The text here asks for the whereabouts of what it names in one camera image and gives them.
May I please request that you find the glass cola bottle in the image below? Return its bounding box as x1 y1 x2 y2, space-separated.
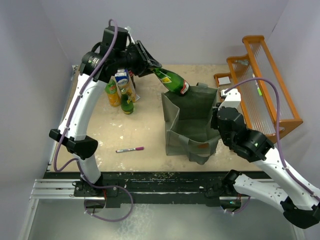
128 70 136 89

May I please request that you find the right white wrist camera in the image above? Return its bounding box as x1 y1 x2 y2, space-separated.
218 88 241 110

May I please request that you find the orange wooden shelf rack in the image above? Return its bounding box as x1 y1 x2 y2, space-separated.
214 35 303 143

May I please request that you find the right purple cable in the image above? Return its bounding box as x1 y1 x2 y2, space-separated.
223 77 320 201

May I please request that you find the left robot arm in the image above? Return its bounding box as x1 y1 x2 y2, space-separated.
49 25 162 196

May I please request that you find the blue juice carton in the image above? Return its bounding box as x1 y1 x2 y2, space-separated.
114 69 138 103

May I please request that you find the grey metal clip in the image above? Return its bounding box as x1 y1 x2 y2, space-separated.
234 59 249 66

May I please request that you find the purple marker pen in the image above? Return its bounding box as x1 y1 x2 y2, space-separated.
115 146 145 153

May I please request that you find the green marker on shelf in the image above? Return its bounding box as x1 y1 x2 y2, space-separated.
252 73 263 97

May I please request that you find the green canvas bag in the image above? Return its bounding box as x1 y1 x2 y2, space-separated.
161 83 221 165

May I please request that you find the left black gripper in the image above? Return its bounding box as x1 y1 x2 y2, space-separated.
114 40 162 77

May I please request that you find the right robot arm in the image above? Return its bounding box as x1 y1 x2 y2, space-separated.
210 106 320 229

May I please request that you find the white red small box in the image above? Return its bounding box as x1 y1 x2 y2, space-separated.
218 76 231 85

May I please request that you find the green orange juice bottle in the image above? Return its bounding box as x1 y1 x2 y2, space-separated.
104 79 121 107

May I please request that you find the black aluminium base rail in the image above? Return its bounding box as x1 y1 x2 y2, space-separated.
29 171 286 208

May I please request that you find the green beer bottle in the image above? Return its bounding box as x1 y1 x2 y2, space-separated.
152 68 190 96
120 88 134 115

